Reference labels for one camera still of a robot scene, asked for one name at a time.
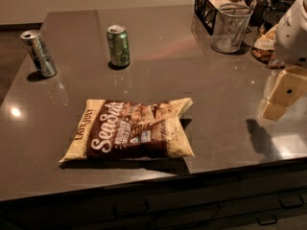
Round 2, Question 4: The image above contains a left drawer handle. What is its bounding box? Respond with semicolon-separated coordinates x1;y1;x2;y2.
113;201;149;219

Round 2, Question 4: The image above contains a wire mesh cup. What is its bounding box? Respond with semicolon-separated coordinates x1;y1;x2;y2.
211;3;253;54

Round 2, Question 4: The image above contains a snack packet on counter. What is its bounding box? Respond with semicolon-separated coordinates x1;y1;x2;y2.
251;25;285;69

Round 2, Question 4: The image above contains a green soda can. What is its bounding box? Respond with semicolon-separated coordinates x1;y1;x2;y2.
106;25;130;67

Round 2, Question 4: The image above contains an upper right drawer handle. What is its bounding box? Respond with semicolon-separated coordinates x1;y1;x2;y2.
279;195;305;209

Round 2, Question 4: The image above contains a drawer handle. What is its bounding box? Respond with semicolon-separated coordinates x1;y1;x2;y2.
279;195;305;209
256;215;277;226
113;201;149;219

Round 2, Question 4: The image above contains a brown chip bag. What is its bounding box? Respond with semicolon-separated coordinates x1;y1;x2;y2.
62;98;194;162

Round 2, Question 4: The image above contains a black wire basket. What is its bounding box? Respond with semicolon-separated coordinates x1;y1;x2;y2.
194;0;256;35

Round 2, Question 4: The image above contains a lower right drawer handle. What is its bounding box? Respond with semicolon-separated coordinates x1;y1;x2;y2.
256;215;277;226

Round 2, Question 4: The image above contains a silver soda can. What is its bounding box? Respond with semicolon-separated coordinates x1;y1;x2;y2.
20;30;58;78

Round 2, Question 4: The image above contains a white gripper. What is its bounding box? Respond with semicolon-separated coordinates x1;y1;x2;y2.
260;0;307;121

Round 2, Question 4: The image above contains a dark snack jar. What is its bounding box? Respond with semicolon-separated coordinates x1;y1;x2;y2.
251;0;270;26

